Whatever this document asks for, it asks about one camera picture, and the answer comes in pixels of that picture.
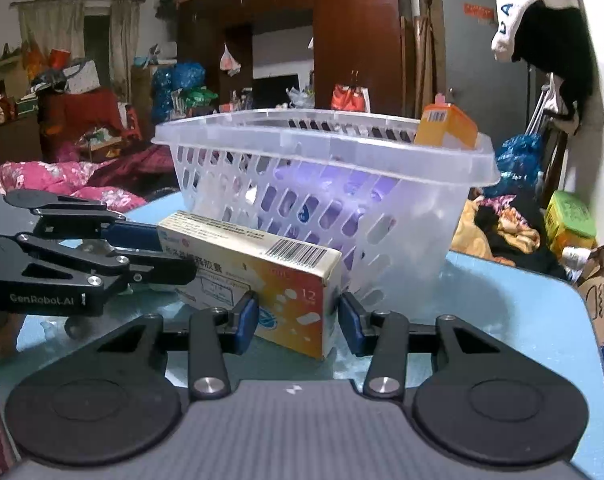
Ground red plaid blanket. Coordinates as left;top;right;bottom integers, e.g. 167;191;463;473
86;145;175;191

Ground brown paper bag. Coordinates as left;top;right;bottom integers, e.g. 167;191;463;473
576;245;604;347

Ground purple tissue pack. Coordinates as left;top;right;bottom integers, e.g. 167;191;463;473
244;157;398;271

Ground white plastic laundry basket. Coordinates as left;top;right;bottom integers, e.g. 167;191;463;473
153;108;500;318

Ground grey metal door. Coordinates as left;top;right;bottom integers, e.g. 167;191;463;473
442;0;529;148

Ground red white hanging bag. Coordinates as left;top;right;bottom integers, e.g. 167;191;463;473
330;84;370;113

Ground white black hanging jacket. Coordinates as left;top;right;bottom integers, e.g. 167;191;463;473
492;0;594;134

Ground green yellow box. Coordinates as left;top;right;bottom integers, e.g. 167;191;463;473
544;190;597;258

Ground beige curtains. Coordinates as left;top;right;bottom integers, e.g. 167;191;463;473
14;0;142;101

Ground blue plastic bag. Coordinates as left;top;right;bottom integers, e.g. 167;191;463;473
482;133;545;197

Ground pink floral quilt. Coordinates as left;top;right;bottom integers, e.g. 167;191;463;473
0;162;147;214

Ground orange yellow capsule box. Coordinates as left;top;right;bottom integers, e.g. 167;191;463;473
158;211;342;360

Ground orange medicine box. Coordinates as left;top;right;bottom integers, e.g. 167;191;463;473
414;93;479;150

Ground dark red wooden wardrobe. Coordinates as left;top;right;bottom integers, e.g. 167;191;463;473
177;0;405;115

